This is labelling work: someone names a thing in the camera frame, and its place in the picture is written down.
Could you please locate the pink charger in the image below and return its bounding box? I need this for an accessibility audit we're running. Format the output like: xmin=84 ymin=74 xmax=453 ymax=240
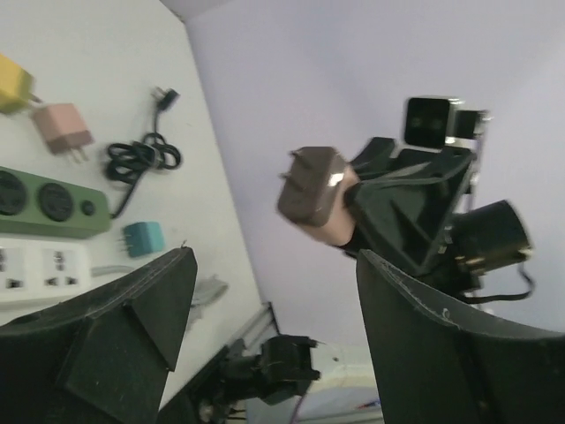
xmin=31 ymin=103 xmax=94 ymax=163
xmin=277 ymin=147 xmax=359 ymax=246

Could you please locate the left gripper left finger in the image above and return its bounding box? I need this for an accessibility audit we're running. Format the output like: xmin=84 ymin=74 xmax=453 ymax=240
xmin=1 ymin=247 xmax=197 ymax=423

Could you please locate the yellow charger far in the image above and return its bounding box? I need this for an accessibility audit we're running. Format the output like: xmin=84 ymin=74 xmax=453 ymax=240
xmin=0 ymin=55 xmax=42 ymax=115

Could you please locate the white power strip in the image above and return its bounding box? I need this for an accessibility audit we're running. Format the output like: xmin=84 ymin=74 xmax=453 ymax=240
xmin=1 ymin=238 xmax=92 ymax=307

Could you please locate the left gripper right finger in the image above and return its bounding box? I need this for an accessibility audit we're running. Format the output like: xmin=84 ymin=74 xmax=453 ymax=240
xmin=356 ymin=250 xmax=564 ymax=424

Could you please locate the black power cord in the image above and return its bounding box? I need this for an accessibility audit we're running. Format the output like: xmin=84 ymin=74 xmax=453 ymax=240
xmin=107 ymin=87 xmax=182 ymax=220

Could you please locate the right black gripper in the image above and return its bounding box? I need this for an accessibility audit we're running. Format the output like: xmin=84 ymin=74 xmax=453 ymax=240
xmin=343 ymin=137 xmax=475 ymax=276

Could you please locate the teal charger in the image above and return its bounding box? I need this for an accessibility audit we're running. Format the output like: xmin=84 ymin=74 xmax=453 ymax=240
xmin=121 ymin=221 xmax=165 ymax=258

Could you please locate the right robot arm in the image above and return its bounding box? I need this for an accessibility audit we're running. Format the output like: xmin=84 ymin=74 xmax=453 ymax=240
xmin=344 ymin=137 xmax=534 ymax=305

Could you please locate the green power strip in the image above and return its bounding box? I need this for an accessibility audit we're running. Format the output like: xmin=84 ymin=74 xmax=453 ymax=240
xmin=1 ymin=167 xmax=111 ymax=239

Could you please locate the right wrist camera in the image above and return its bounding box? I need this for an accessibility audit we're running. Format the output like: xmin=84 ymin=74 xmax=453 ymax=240
xmin=403 ymin=96 xmax=490 ymax=149

